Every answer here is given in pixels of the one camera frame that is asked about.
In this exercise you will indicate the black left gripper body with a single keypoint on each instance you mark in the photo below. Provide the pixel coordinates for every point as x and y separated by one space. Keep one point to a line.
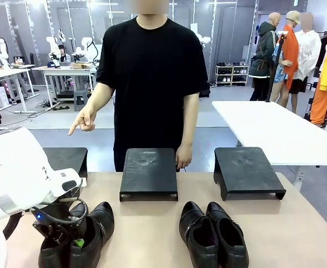
54 220

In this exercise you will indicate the black leather loafer shoe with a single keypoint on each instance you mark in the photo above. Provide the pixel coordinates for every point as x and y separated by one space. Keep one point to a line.
236 251
52 254
191 218
102 218

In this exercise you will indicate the person's right forearm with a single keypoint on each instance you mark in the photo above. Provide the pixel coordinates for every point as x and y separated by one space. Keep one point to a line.
100 95

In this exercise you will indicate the person's left forearm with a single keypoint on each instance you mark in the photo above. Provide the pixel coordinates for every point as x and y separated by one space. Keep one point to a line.
188 120

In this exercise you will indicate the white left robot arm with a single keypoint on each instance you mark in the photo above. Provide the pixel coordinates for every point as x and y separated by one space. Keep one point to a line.
18 162

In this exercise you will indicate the black metal shoe stand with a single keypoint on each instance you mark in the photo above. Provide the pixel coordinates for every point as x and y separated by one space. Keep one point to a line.
245 171
149 173
66 159

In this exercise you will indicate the seated person in dark top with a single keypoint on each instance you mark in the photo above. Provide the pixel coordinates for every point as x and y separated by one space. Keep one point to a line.
64 54

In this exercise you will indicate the person in black t-shirt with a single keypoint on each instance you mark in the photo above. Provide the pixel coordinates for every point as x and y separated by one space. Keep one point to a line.
152 83

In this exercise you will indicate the person in white shirt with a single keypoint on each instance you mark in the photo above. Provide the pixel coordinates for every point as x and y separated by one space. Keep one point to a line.
308 53

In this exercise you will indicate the person's right hand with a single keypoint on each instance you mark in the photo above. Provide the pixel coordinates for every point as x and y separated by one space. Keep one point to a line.
86 118

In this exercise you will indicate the person's left hand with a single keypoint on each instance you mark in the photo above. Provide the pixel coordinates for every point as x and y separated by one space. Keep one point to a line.
183 156

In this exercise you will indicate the grey plastic stool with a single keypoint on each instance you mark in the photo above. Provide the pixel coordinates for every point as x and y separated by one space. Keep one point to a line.
83 100

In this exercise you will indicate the white lab desk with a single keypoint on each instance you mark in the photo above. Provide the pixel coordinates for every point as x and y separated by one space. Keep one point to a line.
7 73
66 69

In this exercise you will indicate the cardboard box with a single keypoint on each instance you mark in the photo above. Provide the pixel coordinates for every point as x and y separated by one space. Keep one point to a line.
81 66

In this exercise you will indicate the white shoe rack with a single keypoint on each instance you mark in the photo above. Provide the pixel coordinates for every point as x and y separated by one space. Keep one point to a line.
231 75

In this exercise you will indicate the white side table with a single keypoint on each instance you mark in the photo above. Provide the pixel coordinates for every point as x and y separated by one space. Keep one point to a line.
278 131

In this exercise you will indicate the mannequin in dark green jacket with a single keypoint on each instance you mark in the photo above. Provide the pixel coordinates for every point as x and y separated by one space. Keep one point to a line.
264 53

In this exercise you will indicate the orange trousers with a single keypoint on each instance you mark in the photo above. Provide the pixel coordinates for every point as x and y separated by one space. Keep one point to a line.
321 107

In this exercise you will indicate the mannequin with orange cloth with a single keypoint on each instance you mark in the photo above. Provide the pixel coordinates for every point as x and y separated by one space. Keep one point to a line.
289 53

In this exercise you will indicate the black tripod pole with camera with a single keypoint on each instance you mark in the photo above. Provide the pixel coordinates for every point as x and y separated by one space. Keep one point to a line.
275 67

